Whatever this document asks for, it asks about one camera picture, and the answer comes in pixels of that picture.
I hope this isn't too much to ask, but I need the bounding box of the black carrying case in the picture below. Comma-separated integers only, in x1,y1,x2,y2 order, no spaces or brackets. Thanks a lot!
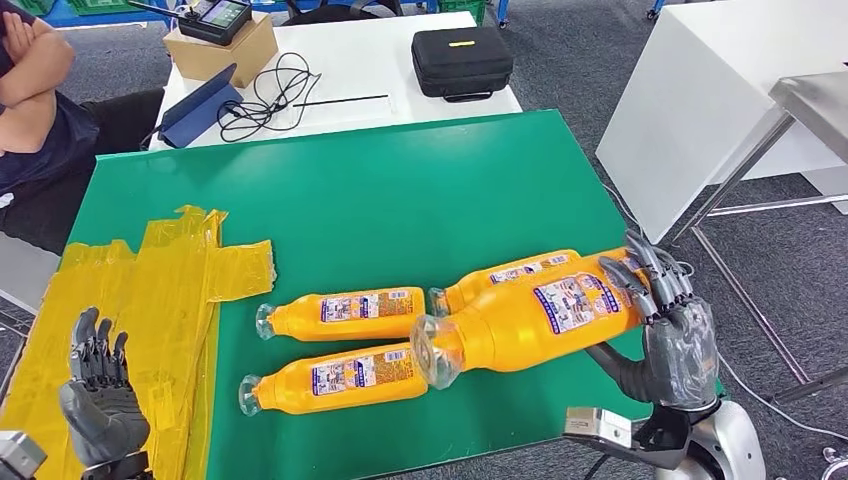
410,26,515,104

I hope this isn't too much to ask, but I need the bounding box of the person's right hand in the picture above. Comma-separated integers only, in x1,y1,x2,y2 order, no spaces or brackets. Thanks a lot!
0,11,36,66

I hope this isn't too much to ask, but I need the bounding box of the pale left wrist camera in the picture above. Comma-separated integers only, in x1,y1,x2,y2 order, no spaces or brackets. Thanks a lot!
0,430,48,480

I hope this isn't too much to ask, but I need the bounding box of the chrome chair base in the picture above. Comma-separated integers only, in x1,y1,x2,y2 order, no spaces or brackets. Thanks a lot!
818,445,848,480

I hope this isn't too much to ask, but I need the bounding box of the black tangled cable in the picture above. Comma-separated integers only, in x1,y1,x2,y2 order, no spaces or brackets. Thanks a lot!
216,52,323,144

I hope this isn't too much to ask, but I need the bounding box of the orange plastic bottle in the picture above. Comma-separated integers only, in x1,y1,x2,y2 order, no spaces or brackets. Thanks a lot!
238,341,432,419
427,248,584,318
409,246,654,392
255,286,427,343

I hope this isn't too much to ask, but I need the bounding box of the cardboard box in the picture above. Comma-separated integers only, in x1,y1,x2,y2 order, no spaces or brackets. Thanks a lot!
162,11,280,90

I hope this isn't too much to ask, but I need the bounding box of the black remote controller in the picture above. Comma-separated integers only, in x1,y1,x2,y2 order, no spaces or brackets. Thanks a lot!
125,0,254,48

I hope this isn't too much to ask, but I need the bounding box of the thin black rod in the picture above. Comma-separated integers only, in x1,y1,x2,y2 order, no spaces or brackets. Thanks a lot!
292,93,391,109

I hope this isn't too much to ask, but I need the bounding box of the yellow tape sheet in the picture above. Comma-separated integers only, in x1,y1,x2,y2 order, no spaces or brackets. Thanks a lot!
0,205,278,480

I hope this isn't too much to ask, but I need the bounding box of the steel frame table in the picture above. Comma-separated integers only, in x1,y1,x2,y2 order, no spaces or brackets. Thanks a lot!
662,69,848,405

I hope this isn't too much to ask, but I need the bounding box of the green table board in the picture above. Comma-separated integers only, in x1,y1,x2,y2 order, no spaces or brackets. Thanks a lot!
66,109,727,480

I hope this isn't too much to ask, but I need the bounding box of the white cabinet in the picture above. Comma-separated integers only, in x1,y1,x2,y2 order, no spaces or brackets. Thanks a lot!
594,0,848,245

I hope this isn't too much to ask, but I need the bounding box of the white table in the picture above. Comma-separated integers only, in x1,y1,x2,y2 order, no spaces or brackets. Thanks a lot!
146,11,525,152

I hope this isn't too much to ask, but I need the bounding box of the black right camera bracket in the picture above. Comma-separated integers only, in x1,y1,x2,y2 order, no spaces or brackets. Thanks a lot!
563,404,694,472

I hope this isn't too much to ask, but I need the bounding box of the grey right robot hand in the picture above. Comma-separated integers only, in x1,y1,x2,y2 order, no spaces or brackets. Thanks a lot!
586,228,723,412

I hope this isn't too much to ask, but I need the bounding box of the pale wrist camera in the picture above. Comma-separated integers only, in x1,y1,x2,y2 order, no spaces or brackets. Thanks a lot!
563,406,635,453
0,430,48,480

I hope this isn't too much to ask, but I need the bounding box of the white floor cable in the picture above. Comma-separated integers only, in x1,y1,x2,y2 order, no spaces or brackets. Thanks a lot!
602,182,848,442

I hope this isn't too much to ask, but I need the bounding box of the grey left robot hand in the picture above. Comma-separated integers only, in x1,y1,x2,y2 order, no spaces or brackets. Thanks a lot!
58,306,152,468

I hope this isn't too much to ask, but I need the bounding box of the blue tablet case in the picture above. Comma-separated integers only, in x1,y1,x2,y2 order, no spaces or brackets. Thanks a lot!
157,63,245,150

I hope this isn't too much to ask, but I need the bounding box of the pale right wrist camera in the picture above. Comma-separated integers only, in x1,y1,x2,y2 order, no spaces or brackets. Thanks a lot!
563,406,635,453

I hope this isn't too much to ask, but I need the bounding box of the person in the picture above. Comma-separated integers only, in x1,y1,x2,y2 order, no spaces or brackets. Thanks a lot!
0,0,167,256

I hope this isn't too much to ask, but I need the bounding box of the blue metal shelf rack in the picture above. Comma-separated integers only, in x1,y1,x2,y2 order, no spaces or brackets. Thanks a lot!
39,0,175,30

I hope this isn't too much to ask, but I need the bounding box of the grey side table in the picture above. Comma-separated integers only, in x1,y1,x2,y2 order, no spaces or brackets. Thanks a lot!
0,231,61,319

